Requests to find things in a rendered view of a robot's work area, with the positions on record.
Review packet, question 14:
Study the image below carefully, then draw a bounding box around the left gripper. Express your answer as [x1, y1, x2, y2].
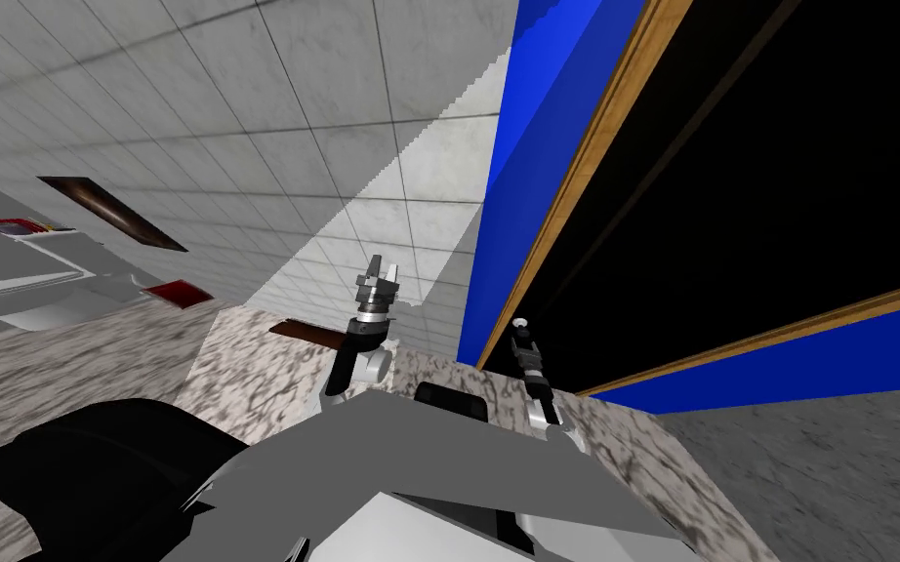
[353, 253, 400, 312]

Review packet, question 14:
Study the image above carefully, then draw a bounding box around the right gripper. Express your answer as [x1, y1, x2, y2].
[511, 326, 547, 380]

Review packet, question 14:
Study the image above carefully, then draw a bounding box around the brown flat board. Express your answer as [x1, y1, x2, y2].
[267, 317, 351, 352]

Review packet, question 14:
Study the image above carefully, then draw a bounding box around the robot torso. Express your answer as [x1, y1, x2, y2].
[175, 381, 703, 562]

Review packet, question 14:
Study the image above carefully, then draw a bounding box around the red flat square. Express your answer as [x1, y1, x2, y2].
[141, 279, 216, 311]

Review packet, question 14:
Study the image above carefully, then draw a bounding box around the dark brown rectangular panel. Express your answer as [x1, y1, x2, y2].
[35, 175, 189, 255]

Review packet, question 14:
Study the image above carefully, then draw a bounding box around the grey shelf unit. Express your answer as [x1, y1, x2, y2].
[0, 163, 178, 346]

